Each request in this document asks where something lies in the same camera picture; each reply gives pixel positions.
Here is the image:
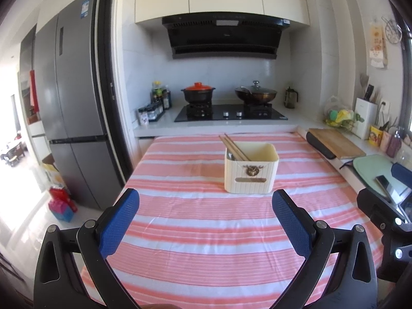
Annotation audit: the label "pink striped tablecloth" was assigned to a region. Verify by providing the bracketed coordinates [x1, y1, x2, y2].
[80, 133, 387, 309]

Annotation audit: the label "dark wok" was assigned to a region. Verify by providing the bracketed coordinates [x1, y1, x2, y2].
[234, 85, 278, 105]

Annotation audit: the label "glass wok lid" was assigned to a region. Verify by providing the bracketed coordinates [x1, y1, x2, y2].
[240, 80, 272, 93]

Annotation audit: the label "wooden cutting board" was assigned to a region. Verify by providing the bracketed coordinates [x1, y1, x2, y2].
[307, 128, 367, 160]

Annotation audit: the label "glass pitcher with black handle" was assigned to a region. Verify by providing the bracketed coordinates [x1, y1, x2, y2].
[284, 86, 299, 109]

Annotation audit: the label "black clay pot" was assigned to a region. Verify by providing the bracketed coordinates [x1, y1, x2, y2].
[180, 88, 217, 104]

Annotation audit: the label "red hanging cloth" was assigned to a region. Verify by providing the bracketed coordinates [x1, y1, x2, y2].
[29, 70, 40, 108]

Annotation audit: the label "black smartphone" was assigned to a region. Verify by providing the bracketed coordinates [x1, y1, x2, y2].
[373, 174, 398, 202]

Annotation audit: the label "grey refrigerator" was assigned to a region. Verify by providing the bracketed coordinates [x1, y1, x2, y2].
[32, 0, 126, 211]

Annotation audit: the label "red packages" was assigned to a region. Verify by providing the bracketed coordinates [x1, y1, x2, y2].
[48, 187, 78, 223]

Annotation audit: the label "green cutting board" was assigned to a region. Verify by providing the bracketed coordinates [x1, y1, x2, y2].
[352, 154, 403, 200]

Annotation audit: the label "metal wire trivet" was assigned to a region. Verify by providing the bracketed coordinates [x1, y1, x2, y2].
[381, 15, 404, 44]

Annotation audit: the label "white knife block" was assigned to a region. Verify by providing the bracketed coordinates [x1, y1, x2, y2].
[354, 98, 378, 140]

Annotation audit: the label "black range hood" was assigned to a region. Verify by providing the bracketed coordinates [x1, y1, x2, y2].
[161, 12, 289, 60]

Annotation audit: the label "hanging wall calendar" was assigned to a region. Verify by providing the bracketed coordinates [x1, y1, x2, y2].
[368, 19, 387, 69]

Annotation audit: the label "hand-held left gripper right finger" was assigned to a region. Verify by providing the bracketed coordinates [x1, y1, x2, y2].
[271, 189, 378, 309]

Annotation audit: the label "yellow printed cup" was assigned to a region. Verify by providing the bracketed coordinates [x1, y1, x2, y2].
[368, 125, 383, 145]

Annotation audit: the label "black padded pouch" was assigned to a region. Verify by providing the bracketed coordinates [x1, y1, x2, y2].
[305, 132, 337, 160]

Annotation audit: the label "black gas stove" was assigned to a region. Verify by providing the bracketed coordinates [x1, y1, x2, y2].
[174, 103, 288, 123]

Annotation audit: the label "cardboard box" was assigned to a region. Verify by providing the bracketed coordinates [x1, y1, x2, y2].
[40, 154, 70, 194]

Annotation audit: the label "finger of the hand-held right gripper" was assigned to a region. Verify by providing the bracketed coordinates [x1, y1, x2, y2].
[357, 187, 409, 232]
[391, 162, 412, 197]

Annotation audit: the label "pink cup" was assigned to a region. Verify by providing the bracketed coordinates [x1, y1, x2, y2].
[381, 130, 394, 151]

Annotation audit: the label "yellow green plastic bags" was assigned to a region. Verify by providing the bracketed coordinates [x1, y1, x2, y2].
[323, 96, 364, 134]

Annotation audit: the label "rack of spice jars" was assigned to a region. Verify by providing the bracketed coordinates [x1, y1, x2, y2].
[146, 101, 165, 121]

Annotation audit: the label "wooden chopstick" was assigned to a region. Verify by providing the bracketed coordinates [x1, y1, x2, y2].
[222, 134, 250, 162]
[219, 135, 247, 162]
[224, 133, 253, 161]

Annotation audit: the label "cream ribbed utensil box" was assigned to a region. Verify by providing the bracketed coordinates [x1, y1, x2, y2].
[224, 142, 279, 194]

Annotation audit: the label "purple bottle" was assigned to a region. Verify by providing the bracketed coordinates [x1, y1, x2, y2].
[386, 128, 403, 158]

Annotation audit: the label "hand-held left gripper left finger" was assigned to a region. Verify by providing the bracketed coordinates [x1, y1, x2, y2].
[33, 187, 140, 309]

